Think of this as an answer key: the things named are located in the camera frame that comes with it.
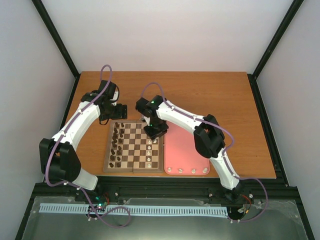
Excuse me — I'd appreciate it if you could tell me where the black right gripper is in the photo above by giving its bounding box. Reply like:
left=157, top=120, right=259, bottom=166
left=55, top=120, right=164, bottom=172
left=143, top=118, right=169, bottom=142

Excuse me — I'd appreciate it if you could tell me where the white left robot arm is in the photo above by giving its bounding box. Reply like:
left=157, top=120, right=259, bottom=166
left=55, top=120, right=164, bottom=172
left=39, top=90, right=127, bottom=202

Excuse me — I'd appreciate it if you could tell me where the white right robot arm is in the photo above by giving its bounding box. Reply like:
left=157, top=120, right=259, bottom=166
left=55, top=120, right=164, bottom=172
left=135, top=95, right=243, bottom=203

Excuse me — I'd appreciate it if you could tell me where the wooden chess board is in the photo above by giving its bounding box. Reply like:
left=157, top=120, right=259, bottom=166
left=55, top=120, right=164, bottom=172
left=103, top=120, right=165, bottom=173

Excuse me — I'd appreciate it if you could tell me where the pink silicone tray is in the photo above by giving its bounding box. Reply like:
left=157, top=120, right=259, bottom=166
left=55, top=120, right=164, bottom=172
left=164, top=122, right=210, bottom=177

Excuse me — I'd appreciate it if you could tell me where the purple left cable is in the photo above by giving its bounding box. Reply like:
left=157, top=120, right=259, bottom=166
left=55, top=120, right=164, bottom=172
left=44, top=64, right=131, bottom=230

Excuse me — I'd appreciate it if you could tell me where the purple cable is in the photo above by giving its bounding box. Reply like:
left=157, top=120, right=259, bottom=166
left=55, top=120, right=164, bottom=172
left=44, top=64, right=131, bottom=230
left=140, top=83, right=269, bottom=224

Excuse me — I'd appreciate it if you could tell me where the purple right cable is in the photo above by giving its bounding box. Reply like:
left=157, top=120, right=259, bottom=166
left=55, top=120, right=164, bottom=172
left=140, top=83, right=269, bottom=224

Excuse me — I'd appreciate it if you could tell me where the light blue cable duct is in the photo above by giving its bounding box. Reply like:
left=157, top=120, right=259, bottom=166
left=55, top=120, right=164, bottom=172
left=38, top=203, right=228, bottom=218

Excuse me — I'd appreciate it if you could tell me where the black aluminium frame rail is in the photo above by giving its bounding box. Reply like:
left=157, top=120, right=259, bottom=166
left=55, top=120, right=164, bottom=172
left=32, top=176, right=298, bottom=208

